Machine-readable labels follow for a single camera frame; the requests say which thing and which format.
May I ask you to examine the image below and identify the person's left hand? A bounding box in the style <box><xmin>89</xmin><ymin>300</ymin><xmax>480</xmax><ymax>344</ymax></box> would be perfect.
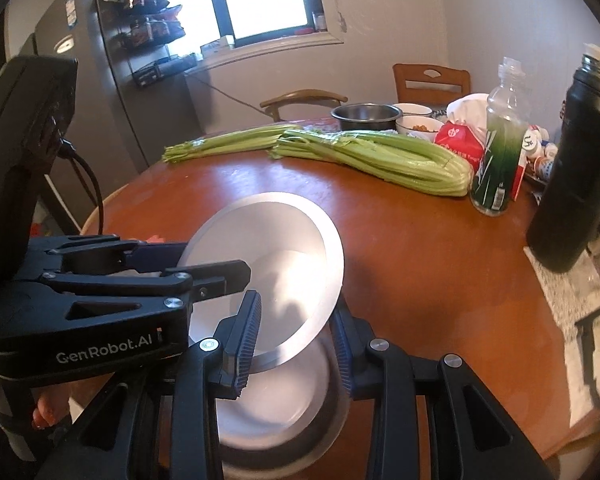
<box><xmin>31</xmin><ymin>394</ymin><xmax>72</xmax><ymax>431</ymax></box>

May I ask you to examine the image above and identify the steel pot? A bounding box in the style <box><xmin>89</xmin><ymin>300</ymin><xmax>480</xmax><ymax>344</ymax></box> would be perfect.
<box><xmin>330</xmin><ymin>103</ymin><xmax>403</xmax><ymax>133</ymax></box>

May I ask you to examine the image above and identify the slim celery bunch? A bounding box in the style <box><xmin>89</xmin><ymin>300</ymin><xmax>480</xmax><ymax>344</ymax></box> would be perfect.
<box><xmin>162</xmin><ymin>124</ymin><xmax>306</xmax><ymax>165</ymax></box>

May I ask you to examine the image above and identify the red tissue pack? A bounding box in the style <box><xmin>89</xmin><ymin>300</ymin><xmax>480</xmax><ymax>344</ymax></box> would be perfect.
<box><xmin>434</xmin><ymin>92</ymin><xmax>491</xmax><ymax>173</ymax></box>

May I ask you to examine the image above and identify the grey refrigerator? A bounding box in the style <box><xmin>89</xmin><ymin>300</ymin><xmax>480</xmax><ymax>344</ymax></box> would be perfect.
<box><xmin>2</xmin><ymin>0</ymin><xmax>193</xmax><ymax>233</ymax></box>

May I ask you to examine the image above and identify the thick celery bunch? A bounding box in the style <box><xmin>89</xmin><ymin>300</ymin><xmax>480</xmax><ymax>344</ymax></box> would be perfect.
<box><xmin>270</xmin><ymin>129</ymin><xmax>476</xmax><ymax>198</ymax></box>

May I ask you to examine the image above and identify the white patterned table mat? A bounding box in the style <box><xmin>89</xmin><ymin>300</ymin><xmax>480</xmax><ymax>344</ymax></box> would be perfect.
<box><xmin>524</xmin><ymin>245</ymin><xmax>600</xmax><ymax>428</ymax></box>

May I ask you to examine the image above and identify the wooden chair curved back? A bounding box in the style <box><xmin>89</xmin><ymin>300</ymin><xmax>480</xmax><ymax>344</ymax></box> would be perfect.
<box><xmin>260</xmin><ymin>89</ymin><xmax>348</xmax><ymax>122</ymax></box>

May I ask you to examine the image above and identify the white box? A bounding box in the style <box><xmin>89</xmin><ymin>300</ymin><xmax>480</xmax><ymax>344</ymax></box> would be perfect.
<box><xmin>200</xmin><ymin>35</ymin><xmax>236</xmax><ymax>58</ymax></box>

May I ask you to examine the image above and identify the black wire rack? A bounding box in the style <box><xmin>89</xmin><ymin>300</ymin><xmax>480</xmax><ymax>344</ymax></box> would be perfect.
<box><xmin>132</xmin><ymin>54</ymin><xmax>202</xmax><ymax>87</ymax></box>

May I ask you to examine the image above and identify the red white carton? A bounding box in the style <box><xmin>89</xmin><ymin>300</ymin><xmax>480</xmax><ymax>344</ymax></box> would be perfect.
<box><xmin>510</xmin><ymin>150</ymin><xmax>529</xmax><ymax>202</ymax></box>

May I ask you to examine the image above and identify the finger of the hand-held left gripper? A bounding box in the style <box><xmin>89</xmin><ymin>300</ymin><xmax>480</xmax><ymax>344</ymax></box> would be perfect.
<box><xmin>27</xmin><ymin>234</ymin><xmax>186</xmax><ymax>273</ymax></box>
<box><xmin>10</xmin><ymin>260</ymin><xmax>252</xmax><ymax>341</ymax></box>

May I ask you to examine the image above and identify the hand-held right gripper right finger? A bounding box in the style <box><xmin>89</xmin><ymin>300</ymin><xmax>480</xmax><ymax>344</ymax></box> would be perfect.
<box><xmin>330</xmin><ymin>300</ymin><xmax>556</xmax><ymax>480</ymax></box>

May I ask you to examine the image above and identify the black metal stand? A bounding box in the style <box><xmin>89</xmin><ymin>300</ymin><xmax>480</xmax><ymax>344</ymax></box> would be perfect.
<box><xmin>575</xmin><ymin>302</ymin><xmax>600</xmax><ymax>406</ymax></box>

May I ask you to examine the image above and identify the wooden chair cutout back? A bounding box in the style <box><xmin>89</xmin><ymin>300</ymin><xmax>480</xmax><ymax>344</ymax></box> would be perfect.
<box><xmin>392</xmin><ymin>63</ymin><xmax>471</xmax><ymax>106</ymax></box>

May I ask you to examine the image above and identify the large steel bowl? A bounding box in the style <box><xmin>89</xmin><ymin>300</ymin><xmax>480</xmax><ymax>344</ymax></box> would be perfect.
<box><xmin>219</xmin><ymin>342</ymin><xmax>353</xmax><ymax>480</ymax></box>

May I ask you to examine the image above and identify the white ceramic bowl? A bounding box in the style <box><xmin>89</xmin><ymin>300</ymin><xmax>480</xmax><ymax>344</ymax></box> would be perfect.
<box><xmin>391</xmin><ymin>103</ymin><xmax>434</xmax><ymax>120</ymax></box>

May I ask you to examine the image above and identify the small white bottle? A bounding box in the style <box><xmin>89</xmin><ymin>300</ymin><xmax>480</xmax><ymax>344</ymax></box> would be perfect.
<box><xmin>522</xmin><ymin>127</ymin><xmax>548</xmax><ymax>158</ymax></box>
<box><xmin>530</xmin><ymin>152</ymin><xmax>558</xmax><ymax>178</ymax></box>

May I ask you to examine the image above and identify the black power cable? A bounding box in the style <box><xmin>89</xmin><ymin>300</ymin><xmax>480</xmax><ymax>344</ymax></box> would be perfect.
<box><xmin>195</xmin><ymin>72</ymin><xmax>267</xmax><ymax>107</ymax></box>

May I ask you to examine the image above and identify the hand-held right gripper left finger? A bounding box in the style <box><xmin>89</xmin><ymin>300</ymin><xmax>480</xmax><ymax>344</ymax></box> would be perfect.
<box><xmin>34</xmin><ymin>290</ymin><xmax>263</xmax><ymax>480</ymax></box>

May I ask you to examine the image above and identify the black thermos flask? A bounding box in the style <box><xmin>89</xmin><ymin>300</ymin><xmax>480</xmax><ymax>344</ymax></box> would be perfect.
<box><xmin>526</xmin><ymin>42</ymin><xmax>600</xmax><ymax>273</ymax></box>

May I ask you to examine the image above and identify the clear plastic bottle green label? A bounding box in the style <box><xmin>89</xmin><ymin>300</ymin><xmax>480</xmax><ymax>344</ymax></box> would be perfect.
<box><xmin>470</xmin><ymin>56</ymin><xmax>526</xmax><ymax>217</ymax></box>

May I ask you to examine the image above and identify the white bowl with food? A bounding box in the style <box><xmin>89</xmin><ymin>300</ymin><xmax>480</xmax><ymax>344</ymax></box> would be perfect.
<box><xmin>396</xmin><ymin>115</ymin><xmax>446</xmax><ymax>143</ymax></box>

